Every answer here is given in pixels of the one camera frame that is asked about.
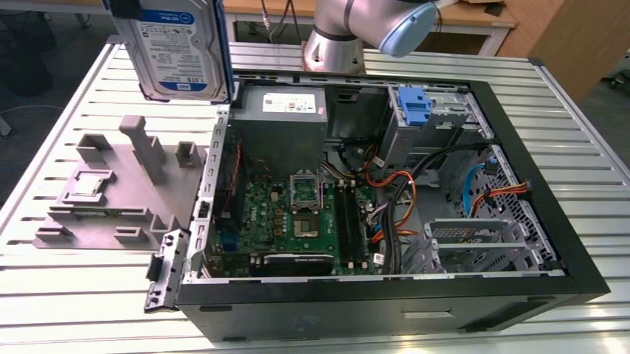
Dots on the black RAM slot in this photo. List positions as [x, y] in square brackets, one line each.
[346, 225]
[342, 225]
[361, 225]
[355, 225]

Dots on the blue plastic drive latch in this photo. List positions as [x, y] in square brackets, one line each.
[413, 107]

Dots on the black PC case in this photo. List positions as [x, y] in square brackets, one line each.
[345, 313]

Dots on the grey parts rack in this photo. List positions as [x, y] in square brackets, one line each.
[132, 206]

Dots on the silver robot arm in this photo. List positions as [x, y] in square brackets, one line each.
[334, 48]

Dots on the silver CPU chip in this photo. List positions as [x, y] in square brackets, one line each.
[88, 185]

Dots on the metal drive cage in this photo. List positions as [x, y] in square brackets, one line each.
[445, 108]

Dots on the brown wooden cabinet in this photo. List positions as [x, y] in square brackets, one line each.
[581, 37]

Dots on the black office chair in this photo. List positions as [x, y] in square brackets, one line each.
[24, 66]

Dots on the green RAM stick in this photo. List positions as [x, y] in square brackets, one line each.
[98, 213]

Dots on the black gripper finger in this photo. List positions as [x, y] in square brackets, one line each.
[128, 7]

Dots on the green motherboard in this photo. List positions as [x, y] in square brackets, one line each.
[266, 206]

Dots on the grey power supply unit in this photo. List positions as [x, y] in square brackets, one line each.
[281, 140]

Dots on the hinged card retention bracket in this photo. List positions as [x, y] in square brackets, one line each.
[170, 265]

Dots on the hard disk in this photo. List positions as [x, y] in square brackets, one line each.
[172, 55]

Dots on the blue expansion slot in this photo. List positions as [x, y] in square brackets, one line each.
[230, 241]

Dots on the black graphics card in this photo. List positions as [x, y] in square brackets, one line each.
[295, 263]

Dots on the square chipset chip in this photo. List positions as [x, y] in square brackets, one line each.
[307, 227]

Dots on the CPU socket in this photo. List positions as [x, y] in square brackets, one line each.
[306, 191]

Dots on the metal disk bay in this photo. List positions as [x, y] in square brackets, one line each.
[479, 246]

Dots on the dark chair base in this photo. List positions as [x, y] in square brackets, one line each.
[621, 79]

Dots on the socket locking lever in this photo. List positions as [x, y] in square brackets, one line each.
[321, 193]

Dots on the wooden desk white frame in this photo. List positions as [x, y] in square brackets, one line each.
[473, 16]
[79, 10]

